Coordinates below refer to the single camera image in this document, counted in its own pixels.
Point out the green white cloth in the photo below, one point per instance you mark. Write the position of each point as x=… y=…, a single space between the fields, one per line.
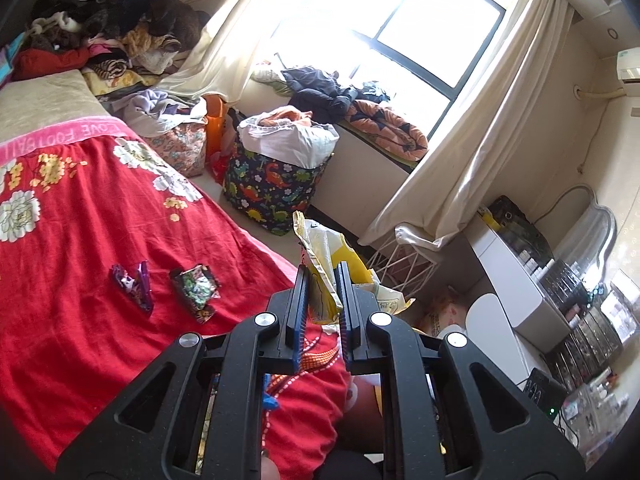
x=267 y=77

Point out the white vanity desk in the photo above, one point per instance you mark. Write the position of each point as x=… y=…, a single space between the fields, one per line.
x=515 y=285

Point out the purple wrapper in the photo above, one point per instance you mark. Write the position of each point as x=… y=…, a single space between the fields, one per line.
x=135 y=285

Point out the yellow white snack wrapper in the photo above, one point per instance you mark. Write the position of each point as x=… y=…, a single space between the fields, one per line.
x=320 y=255

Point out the light purple clothes heap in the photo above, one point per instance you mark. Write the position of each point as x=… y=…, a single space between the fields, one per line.
x=145 y=107

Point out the white window seat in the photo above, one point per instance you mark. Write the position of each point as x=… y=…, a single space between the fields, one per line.
x=360 y=180

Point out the cream curtain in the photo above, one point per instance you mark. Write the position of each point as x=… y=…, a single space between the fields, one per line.
x=490 y=135
x=225 y=45

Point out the green patterned wrapper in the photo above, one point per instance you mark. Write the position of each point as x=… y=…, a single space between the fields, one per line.
x=195 y=287

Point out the clear drawer organizer stack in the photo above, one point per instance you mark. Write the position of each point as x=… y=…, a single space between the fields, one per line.
x=595 y=335

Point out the pile of dark clothes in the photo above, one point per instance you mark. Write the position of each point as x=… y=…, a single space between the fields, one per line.
x=125 y=5

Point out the white drawer cabinet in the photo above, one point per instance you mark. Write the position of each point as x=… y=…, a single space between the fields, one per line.
x=490 y=330

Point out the wavy framed mirror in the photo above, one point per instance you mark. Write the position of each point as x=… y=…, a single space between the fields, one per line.
x=590 y=235

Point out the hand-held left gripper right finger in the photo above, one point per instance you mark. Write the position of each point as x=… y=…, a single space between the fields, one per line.
x=350 y=330

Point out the dinosaur print laundry basket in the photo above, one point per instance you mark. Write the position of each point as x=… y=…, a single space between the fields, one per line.
x=270 y=195

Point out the yellow packet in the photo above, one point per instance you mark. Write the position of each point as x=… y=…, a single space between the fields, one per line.
x=489 y=219

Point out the dark puffer jacket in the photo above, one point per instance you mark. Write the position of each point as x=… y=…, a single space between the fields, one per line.
x=320 y=92

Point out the black bag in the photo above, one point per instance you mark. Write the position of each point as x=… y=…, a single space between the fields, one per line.
x=520 y=225

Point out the orange cloth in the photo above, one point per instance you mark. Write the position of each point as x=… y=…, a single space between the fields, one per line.
x=285 y=116

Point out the orange black patterned quilt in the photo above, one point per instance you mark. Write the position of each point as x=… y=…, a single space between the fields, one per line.
x=390 y=130

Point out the person's black trouser leg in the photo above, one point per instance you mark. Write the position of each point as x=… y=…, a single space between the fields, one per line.
x=350 y=467

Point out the black device green light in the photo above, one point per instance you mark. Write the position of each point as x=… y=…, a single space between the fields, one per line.
x=545 y=390

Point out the floral fabric bag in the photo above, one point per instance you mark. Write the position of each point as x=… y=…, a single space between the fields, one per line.
x=182 y=150

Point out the striped blue pink cloth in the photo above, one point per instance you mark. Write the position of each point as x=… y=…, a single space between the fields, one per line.
x=7 y=60

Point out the red floral blanket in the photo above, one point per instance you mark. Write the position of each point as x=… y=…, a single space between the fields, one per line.
x=75 y=285

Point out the cream printed wrapper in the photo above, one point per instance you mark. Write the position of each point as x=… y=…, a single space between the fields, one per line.
x=392 y=300

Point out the yellow rimmed trash bin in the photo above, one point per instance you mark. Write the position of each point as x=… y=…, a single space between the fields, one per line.
x=365 y=410

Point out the orange bag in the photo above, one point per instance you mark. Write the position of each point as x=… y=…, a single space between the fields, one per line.
x=215 y=125

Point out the white air conditioner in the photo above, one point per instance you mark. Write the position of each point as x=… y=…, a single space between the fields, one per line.
x=629 y=65

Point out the cream air conditioner pipe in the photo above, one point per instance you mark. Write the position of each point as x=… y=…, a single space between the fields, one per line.
x=597 y=94

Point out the printed cardboard box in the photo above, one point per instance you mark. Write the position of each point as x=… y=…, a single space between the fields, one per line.
x=442 y=317

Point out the dark clear cosmetic box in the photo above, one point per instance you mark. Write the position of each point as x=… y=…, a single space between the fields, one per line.
x=565 y=285

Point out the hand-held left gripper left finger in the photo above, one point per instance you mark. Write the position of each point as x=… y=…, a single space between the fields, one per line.
x=300 y=320

